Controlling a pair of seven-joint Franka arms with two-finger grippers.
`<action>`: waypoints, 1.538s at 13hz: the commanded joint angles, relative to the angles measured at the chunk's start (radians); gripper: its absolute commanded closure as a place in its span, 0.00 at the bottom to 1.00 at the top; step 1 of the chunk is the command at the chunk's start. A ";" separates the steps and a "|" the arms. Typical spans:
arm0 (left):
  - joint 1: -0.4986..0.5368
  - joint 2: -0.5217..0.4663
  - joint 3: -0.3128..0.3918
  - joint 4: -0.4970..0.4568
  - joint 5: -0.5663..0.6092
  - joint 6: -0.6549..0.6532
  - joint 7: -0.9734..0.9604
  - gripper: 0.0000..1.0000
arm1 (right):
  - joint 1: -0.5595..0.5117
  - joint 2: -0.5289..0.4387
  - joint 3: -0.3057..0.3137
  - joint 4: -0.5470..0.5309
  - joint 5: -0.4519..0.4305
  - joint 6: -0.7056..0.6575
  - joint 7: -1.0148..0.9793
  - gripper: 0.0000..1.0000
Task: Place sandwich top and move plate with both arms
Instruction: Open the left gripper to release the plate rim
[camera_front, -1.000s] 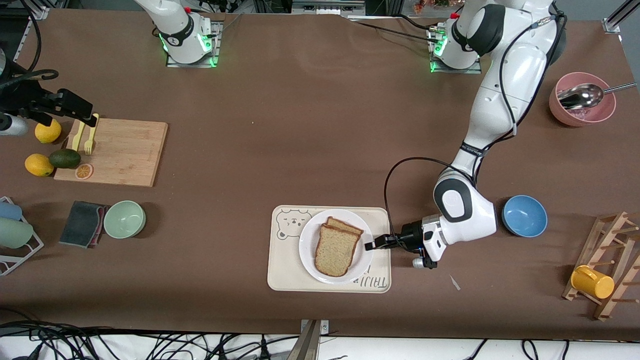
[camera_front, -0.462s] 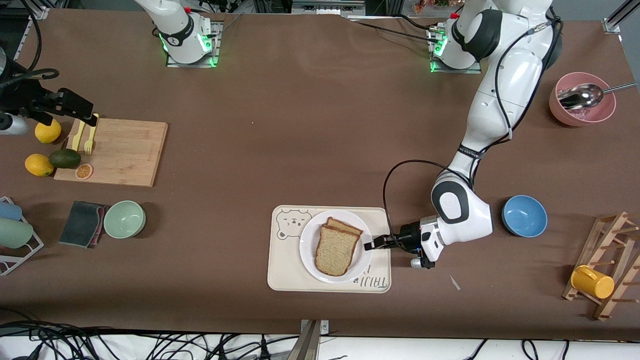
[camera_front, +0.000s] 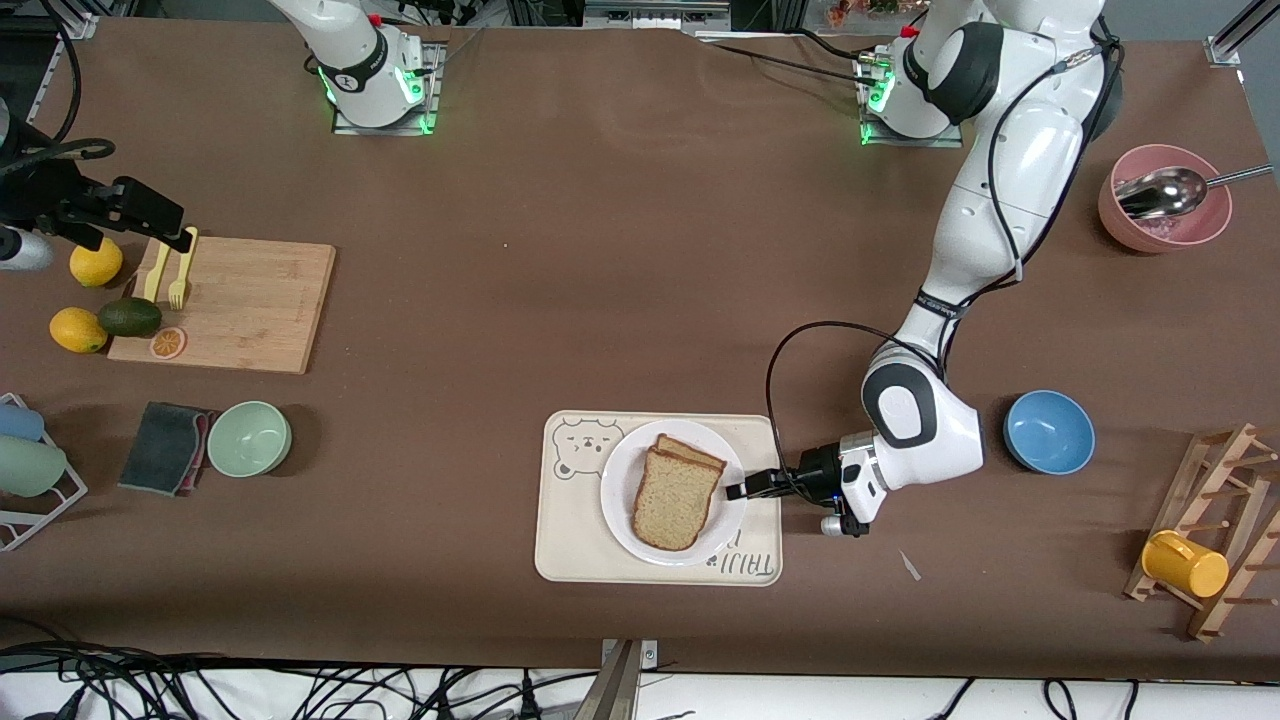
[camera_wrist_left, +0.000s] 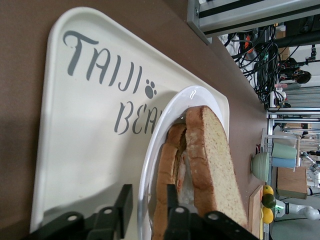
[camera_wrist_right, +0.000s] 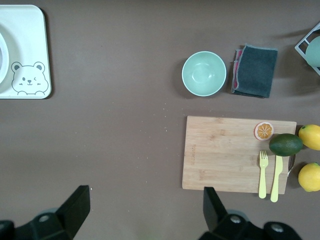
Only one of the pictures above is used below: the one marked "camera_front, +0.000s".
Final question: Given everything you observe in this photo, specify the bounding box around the toast slice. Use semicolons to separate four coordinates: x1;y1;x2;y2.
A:
655;433;729;477

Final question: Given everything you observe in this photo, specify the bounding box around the plain brown bread slice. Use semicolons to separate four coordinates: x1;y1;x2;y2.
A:
632;447;722;553

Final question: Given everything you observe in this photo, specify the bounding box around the white round plate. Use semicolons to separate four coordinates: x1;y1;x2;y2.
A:
600;418;749;568

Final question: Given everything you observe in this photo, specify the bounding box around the yellow plastic knife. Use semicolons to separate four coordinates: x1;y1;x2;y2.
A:
143;236;179;303

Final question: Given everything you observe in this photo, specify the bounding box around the yellow plastic fork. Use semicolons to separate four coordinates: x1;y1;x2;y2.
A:
168;226;199;310

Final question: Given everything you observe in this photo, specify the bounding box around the yellow lemon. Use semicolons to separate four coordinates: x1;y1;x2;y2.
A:
49;307;109;354
69;237;124;289

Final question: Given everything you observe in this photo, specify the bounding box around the wooden cutting board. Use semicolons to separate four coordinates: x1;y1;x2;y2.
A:
107;234;337;376

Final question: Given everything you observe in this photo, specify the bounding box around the dark green avocado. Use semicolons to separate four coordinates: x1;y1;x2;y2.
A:
97;297;163;339

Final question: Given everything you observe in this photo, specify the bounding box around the cream bear print tray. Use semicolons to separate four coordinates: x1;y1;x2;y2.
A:
534;410;783;587

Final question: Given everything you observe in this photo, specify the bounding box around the dark grey folded cloth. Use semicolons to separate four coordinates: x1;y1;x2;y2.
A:
117;402;216;497

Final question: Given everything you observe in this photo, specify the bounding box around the pale green bowl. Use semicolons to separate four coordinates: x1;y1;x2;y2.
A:
207;401;293;478

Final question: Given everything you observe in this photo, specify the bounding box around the light blue cup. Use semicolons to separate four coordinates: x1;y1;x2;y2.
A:
0;402;46;443

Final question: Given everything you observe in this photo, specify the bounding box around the blue bowl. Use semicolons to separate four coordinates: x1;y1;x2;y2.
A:
1003;390;1096;475

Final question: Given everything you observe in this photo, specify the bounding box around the pale green cup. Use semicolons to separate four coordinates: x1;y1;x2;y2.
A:
0;436;68;498

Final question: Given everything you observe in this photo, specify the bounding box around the yellow mug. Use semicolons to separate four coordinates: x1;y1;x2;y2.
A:
1141;530;1230;599

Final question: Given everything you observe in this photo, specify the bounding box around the pink bowl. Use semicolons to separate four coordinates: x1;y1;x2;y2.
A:
1098;144;1233;254

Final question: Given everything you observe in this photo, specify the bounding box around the wooden mug rack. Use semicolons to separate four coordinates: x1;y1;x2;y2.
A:
1124;422;1280;642

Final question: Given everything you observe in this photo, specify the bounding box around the metal spoon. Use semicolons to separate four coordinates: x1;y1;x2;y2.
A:
1114;164;1277;222

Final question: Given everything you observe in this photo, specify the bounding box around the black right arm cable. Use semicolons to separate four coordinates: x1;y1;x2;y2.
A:
0;0;117;179

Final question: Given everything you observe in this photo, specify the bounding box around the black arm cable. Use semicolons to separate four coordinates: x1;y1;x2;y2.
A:
0;0;117;179
765;40;1126;483

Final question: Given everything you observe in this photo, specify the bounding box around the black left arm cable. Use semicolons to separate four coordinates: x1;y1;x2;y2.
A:
765;40;1126;483

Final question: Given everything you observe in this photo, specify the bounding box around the metal table edge bracket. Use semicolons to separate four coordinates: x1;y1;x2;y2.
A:
598;638;659;720

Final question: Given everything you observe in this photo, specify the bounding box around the white wire cup rack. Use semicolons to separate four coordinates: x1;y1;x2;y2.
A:
0;392;89;552

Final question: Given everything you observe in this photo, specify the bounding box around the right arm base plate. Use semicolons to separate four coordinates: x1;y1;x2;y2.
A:
332;40;447;136

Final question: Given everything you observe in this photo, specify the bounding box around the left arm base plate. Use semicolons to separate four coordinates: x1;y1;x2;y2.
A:
855;50;966;149

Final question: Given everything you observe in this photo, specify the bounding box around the black base cable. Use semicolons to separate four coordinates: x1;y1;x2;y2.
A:
700;28;886;89

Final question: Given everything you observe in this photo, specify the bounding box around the black floor cable bundle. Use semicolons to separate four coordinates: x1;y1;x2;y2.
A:
0;640;601;720

